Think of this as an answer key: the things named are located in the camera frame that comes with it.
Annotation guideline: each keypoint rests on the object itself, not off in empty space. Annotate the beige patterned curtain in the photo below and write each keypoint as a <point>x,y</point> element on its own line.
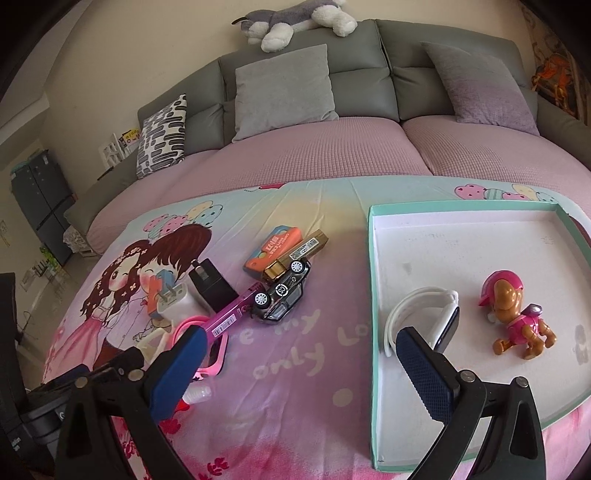
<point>545,46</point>

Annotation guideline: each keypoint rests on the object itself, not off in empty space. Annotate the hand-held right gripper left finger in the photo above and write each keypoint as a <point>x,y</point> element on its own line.
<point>178,369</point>

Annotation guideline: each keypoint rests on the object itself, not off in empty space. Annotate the orange tin box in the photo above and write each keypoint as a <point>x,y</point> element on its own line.
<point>268,251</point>

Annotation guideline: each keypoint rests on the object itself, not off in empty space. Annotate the dark cabinet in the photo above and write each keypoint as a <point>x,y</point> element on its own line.
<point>41,207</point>

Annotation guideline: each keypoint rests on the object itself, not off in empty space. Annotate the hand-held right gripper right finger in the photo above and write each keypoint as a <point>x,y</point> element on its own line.
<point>425,374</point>

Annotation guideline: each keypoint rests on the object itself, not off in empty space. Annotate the small toy bus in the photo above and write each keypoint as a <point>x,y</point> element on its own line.
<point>309,244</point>

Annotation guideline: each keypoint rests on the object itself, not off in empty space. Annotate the blue orange toy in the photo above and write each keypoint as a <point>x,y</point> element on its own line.
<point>161,279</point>

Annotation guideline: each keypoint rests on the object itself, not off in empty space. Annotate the black toy car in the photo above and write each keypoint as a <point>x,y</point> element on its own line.
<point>281,295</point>

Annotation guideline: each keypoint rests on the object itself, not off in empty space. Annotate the black white patterned pillow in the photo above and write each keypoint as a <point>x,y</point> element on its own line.
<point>161,138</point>

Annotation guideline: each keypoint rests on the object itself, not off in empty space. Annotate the white book rack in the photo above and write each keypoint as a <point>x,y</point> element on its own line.
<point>117,147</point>

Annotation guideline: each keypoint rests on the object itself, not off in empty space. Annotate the plain grey pillow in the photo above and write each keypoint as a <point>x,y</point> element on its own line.
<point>284,92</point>

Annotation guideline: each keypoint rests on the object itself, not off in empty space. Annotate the teal rimmed white tray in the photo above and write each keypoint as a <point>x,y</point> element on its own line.
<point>438,249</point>

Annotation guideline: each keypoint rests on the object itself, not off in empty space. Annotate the grey sofa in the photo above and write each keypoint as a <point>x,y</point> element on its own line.
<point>360,50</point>

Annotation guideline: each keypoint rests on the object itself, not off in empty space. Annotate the magenta pen box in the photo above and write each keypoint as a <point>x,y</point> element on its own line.
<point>235,311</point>

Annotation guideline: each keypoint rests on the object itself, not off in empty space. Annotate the printed cartoon cloth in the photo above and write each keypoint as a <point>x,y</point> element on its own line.
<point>300,369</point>

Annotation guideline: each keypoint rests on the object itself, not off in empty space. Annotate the white charger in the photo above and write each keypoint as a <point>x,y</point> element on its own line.
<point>182,304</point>

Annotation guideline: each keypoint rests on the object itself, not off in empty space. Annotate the black charger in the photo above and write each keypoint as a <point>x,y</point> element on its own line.
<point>212,290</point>

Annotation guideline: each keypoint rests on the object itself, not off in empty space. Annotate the white ribbed toy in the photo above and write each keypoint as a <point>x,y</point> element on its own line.
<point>198,394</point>

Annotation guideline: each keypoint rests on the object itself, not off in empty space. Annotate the grey purple pillow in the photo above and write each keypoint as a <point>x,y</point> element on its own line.
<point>485,87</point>

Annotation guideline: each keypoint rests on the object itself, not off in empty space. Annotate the pink puppy toy figure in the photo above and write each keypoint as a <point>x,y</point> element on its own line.
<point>517,323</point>

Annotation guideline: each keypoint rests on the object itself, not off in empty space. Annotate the grey white plush husky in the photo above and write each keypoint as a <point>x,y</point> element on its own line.
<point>286,18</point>

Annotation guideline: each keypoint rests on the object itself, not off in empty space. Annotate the pink sofa cover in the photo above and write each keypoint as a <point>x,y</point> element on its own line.
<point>323,147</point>

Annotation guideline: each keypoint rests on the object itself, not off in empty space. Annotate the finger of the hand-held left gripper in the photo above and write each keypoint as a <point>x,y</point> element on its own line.
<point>120,360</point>

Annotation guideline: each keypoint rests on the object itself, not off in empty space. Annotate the black panel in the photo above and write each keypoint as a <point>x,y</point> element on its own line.
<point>11,332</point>

